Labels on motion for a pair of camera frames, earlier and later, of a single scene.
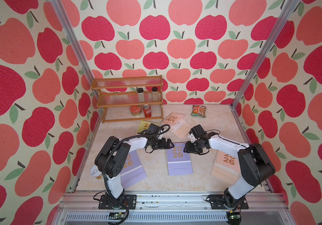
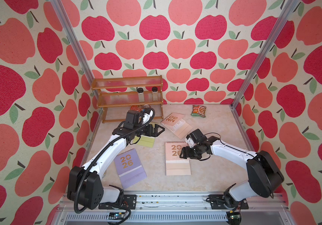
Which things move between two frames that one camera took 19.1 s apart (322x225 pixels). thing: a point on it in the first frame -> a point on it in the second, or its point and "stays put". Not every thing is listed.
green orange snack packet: [198, 110] stays put
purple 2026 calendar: [134, 171] stays put
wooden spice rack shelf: [129, 99] stays put
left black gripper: [163, 146] -> [150, 133]
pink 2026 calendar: [226, 168] -> [175, 165]
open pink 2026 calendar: [179, 124] stays put
